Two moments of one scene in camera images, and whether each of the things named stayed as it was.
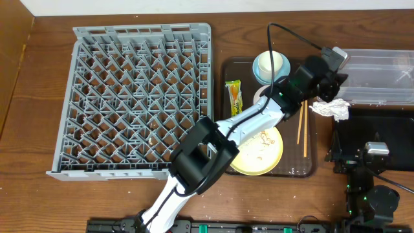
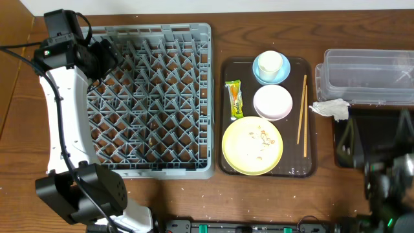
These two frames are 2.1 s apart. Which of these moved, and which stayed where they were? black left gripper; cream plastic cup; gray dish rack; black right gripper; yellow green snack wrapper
Moved: black right gripper; black left gripper
Stayed: gray dish rack; cream plastic cup; yellow green snack wrapper
